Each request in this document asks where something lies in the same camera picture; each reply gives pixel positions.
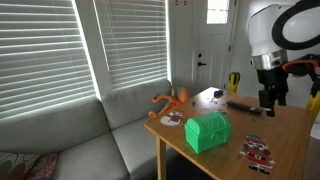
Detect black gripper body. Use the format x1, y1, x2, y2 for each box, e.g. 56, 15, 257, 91
257, 68, 290, 95

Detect black remote control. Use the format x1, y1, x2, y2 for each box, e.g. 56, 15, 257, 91
226, 100, 264, 115

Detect yellow black stand leg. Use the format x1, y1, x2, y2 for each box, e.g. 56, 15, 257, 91
305, 71, 320, 124

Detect wooden table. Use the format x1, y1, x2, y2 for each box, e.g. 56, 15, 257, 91
144, 86, 316, 180

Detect yellow spray bottle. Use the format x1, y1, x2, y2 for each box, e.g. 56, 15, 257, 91
228, 71, 241, 94

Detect santa claus sticker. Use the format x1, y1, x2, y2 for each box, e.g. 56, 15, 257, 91
239, 134, 277, 176

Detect white entry door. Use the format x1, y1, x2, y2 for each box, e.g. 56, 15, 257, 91
192, 0, 237, 96

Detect green treasure chest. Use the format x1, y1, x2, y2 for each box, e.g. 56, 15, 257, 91
184, 111, 233, 155

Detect orange octopus toy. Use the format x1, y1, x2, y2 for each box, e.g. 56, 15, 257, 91
148, 85, 191, 119

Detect white window blinds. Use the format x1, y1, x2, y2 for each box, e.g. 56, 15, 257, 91
0, 0, 98, 121
93, 0, 169, 90

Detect grey sofa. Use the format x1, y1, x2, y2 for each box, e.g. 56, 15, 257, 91
0, 78, 181, 180

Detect maroon textured pillow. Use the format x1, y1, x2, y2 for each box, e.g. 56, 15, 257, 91
26, 152, 61, 180

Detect white patterned pillow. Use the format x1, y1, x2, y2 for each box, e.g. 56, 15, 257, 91
0, 152, 41, 180

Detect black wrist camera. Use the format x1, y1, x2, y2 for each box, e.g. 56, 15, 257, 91
286, 63, 316, 78

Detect orange camera mount ring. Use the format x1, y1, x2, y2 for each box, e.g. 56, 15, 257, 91
281, 54, 320, 78

